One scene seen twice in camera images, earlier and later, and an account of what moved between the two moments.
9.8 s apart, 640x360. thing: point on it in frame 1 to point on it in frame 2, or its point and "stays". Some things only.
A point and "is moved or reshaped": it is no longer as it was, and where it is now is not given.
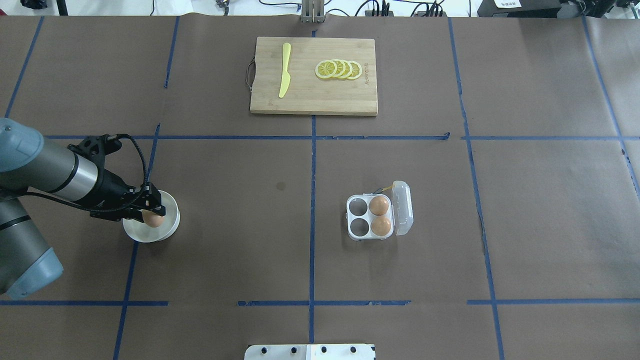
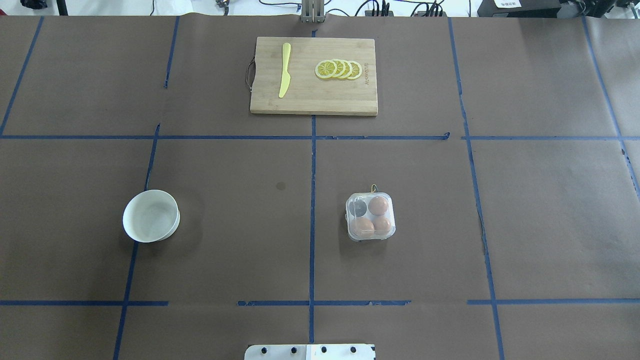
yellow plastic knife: [286, 78] stays
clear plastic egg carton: [400, 214] is moved or reshaped
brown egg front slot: [380, 226] stays
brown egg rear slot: [378, 205] stays
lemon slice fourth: [326, 69] stays
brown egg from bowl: [152, 219] to [362, 228]
